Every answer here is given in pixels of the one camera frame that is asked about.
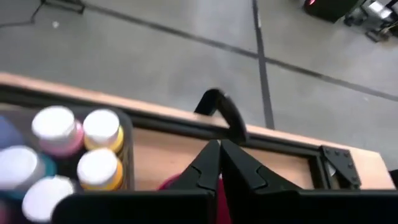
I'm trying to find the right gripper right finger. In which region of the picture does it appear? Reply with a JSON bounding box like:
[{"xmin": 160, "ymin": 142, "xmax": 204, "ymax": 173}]
[{"xmin": 221, "ymin": 139, "xmax": 302, "ymax": 224}]

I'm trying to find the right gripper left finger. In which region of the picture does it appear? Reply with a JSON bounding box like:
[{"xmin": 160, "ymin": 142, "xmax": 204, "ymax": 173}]
[{"xmin": 161, "ymin": 139, "xmax": 223, "ymax": 224}]

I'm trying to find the small orange paint bottle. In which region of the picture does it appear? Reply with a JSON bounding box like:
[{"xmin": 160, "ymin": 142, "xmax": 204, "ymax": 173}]
[{"xmin": 76, "ymin": 147, "xmax": 124, "ymax": 191}]

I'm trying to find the small yellow paint bottle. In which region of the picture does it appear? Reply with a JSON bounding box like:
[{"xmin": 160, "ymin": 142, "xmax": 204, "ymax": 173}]
[{"xmin": 82, "ymin": 108, "xmax": 125, "ymax": 154}]

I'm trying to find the small pink paint bottle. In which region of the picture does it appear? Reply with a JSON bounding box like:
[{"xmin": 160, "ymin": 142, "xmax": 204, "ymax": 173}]
[{"xmin": 30, "ymin": 105, "xmax": 85, "ymax": 157}]

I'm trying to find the small green paint bottle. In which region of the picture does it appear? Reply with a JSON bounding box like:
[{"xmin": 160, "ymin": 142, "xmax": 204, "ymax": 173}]
[{"xmin": 21, "ymin": 175, "xmax": 75, "ymax": 223}]

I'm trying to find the small light blue paint bottle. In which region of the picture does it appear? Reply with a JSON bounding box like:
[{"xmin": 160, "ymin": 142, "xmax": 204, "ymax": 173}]
[{"xmin": 0, "ymin": 144, "xmax": 58, "ymax": 200}]

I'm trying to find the magenta plastic cup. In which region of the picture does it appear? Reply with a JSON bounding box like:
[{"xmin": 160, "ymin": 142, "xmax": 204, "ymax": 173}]
[{"xmin": 157, "ymin": 173, "xmax": 233, "ymax": 224}]

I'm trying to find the grey translucent plastic bin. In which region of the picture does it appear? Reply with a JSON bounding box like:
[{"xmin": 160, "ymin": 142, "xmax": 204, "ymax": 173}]
[{"xmin": 0, "ymin": 104, "xmax": 135, "ymax": 191}]

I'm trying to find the black equipment base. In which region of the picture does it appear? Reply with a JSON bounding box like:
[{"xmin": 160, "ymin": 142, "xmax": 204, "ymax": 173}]
[{"xmin": 303, "ymin": 0, "xmax": 366, "ymax": 24}]

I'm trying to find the grey equipment cart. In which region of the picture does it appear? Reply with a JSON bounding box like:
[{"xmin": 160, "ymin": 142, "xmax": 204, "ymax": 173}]
[{"xmin": 343, "ymin": 0, "xmax": 398, "ymax": 44}]

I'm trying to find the black curved handle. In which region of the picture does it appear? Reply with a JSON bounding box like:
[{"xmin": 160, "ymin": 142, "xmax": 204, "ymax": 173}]
[{"xmin": 194, "ymin": 88, "xmax": 249, "ymax": 146}]

